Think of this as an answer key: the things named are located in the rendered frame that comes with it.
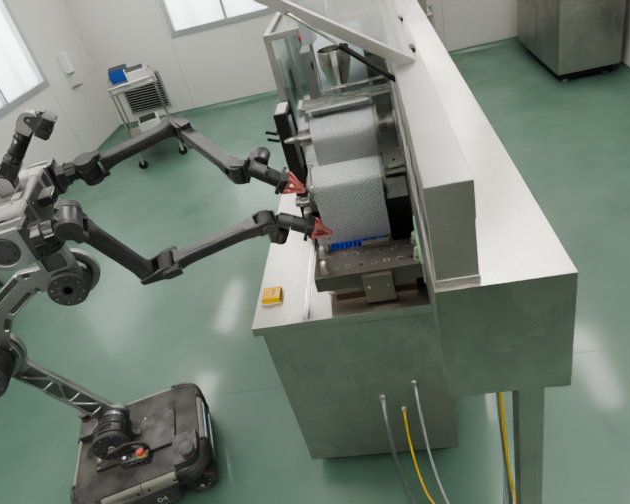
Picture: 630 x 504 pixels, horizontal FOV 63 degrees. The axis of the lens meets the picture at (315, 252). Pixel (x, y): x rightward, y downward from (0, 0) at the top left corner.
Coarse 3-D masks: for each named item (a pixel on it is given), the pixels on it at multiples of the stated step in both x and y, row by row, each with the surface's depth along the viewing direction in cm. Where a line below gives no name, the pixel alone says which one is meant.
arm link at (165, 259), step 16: (80, 208) 156; (64, 224) 149; (80, 224) 152; (80, 240) 156; (96, 240) 162; (112, 240) 166; (112, 256) 169; (128, 256) 172; (160, 256) 183; (144, 272) 179; (160, 272) 180
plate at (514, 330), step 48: (432, 48) 222; (480, 144) 139; (480, 192) 119; (528, 192) 115; (480, 240) 105; (528, 240) 101; (432, 288) 102; (480, 288) 94; (528, 288) 93; (576, 288) 93; (480, 336) 101; (528, 336) 100; (480, 384) 109; (528, 384) 108
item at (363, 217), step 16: (320, 208) 183; (336, 208) 182; (352, 208) 182; (368, 208) 182; (384, 208) 181; (336, 224) 186; (352, 224) 186; (368, 224) 186; (384, 224) 185; (336, 240) 190; (352, 240) 190
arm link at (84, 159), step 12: (168, 120) 203; (144, 132) 203; (156, 132) 202; (168, 132) 204; (180, 132) 200; (120, 144) 200; (132, 144) 199; (144, 144) 201; (84, 156) 194; (96, 156) 193; (108, 156) 196; (120, 156) 198; (84, 168) 191; (108, 168) 198; (96, 180) 197
